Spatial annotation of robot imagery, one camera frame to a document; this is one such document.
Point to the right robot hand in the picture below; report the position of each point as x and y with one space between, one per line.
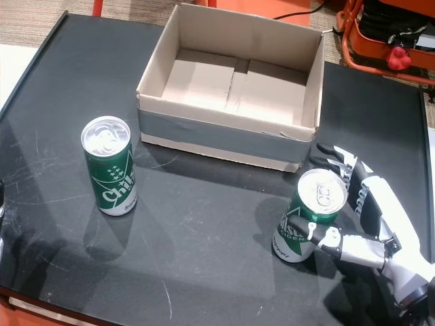
384 217

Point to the green Chilsung cider can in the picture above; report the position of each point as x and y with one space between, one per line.
319 197
108 169

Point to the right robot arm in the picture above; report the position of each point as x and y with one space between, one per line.
425 312

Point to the open cardboard box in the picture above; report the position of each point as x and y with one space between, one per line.
238 88

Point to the red rubber knob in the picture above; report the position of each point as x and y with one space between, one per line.
399 59

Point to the orange metal cart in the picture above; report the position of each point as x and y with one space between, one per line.
353 51

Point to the orange flat panel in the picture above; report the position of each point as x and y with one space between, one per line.
265 10

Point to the orange metal leg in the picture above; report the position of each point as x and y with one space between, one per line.
98 7

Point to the white flat board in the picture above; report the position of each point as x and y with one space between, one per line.
13 68

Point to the orange table frame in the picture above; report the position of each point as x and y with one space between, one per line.
30 312

